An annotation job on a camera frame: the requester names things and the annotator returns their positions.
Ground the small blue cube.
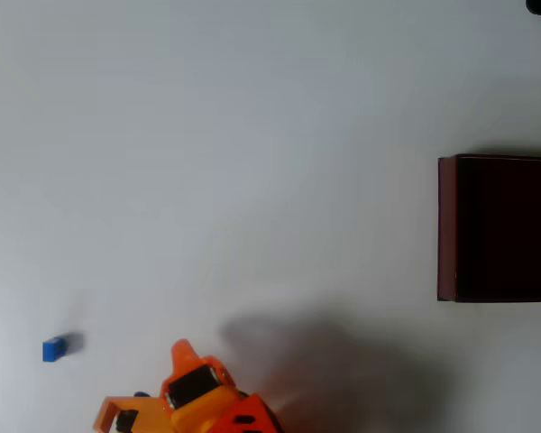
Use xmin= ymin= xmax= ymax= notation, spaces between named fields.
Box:
xmin=41 ymin=335 xmax=70 ymax=364

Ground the dark red box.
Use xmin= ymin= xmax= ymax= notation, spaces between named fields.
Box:
xmin=436 ymin=153 xmax=541 ymax=304

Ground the orange camera mount bracket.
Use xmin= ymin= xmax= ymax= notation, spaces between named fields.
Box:
xmin=92 ymin=394 xmax=165 ymax=433

